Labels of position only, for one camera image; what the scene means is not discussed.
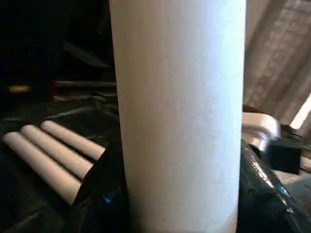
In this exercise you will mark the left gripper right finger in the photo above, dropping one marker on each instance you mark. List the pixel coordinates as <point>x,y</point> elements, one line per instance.
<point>262,194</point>

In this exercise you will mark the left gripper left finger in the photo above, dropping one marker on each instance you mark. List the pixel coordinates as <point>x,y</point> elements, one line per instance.
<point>104,189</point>

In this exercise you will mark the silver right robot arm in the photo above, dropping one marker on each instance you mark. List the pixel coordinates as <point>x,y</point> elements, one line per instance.
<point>260,123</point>

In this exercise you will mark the black shiny mat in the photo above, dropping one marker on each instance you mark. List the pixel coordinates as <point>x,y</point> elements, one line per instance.
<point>24,211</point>

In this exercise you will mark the long dark metal bar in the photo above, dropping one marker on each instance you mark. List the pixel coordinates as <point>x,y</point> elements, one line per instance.
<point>85,84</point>

